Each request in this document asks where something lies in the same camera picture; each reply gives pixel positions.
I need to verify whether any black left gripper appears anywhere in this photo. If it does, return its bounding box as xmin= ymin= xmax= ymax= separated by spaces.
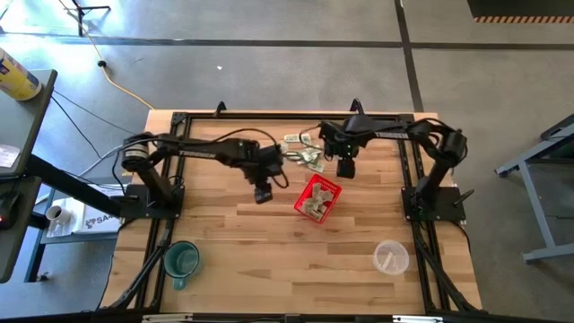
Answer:
xmin=244 ymin=145 xmax=307 ymax=188

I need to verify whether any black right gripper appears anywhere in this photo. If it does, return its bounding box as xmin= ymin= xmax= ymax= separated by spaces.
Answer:
xmin=318 ymin=121 xmax=360 ymax=162

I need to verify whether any red plastic slotted basket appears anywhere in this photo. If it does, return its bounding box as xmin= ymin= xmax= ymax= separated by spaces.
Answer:
xmin=293 ymin=173 xmax=343 ymax=224

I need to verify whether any clear plastic round container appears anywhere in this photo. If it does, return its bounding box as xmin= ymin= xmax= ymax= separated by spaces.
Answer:
xmin=372 ymin=239 xmax=410 ymax=276

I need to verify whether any green mug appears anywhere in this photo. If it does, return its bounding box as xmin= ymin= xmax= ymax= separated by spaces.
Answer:
xmin=162 ymin=240 xmax=201 ymax=291

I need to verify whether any white printed box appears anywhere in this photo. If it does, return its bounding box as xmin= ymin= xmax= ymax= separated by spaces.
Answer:
xmin=71 ymin=184 xmax=126 ymax=235

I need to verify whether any blue grey metal table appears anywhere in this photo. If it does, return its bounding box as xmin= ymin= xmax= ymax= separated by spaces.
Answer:
xmin=494 ymin=112 xmax=574 ymax=265

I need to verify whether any black desk support beam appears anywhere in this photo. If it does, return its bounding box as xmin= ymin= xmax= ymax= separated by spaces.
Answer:
xmin=26 ymin=154 xmax=135 ymax=221

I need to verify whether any black hazard striped mat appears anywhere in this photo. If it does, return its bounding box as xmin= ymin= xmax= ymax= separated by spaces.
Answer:
xmin=465 ymin=0 xmax=574 ymax=24

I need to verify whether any white mug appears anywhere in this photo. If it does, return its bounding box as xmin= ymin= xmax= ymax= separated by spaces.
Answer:
xmin=46 ymin=205 xmax=73 ymax=226

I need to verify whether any black tripod stand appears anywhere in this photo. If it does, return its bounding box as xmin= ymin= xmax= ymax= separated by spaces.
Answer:
xmin=56 ymin=0 xmax=112 ymax=38

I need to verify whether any grey desk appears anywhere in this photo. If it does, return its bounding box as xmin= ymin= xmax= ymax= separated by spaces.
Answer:
xmin=0 ymin=69 xmax=58 ymax=180

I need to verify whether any blue metal shelf cart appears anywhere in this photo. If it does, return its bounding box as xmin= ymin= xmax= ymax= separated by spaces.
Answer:
xmin=24 ymin=188 xmax=120 ymax=284

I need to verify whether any white paper sheet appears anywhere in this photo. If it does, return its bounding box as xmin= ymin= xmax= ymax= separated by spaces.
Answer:
xmin=0 ymin=144 xmax=22 ymax=170

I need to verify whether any black computer mouse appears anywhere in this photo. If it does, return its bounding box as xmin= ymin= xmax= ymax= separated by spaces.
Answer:
xmin=0 ymin=190 xmax=22 ymax=231

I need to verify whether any yellow wipes canister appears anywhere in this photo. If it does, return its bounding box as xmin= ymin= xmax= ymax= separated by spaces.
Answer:
xmin=0 ymin=47 xmax=44 ymax=102

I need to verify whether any dark grey desk panel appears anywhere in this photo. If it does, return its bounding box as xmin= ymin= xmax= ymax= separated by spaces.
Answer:
xmin=0 ymin=176 xmax=42 ymax=284

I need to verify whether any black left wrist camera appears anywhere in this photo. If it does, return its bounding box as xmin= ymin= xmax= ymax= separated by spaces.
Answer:
xmin=253 ymin=186 xmax=274 ymax=205

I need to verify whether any black aluminium table frame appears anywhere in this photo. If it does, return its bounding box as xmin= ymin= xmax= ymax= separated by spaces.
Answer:
xmin=101 ymin=110 xmax=483 ymax=323

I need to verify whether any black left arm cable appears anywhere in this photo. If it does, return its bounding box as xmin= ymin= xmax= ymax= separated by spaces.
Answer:
xmin=208 ymin=127 xmax=291 ymax=190

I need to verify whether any yellow floor cable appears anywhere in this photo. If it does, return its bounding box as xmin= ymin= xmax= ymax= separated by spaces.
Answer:
xmin=57 ymin=0 xmax=155 ymax=111

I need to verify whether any white cable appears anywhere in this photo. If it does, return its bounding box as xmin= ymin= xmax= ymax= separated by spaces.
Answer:
xmin=78 ymin=142 xmax=135 ymax=179

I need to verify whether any silver metal bracket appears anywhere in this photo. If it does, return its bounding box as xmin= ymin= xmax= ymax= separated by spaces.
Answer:
xmin=392 ymin=315 xmax=445 ymax=323
xmin=142 ymin=313 xmax=194 ymax=323

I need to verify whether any thin black floor cable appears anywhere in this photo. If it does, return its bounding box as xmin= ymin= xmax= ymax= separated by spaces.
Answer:
xmin=50 ymin=89 xmax=144 ymax=137

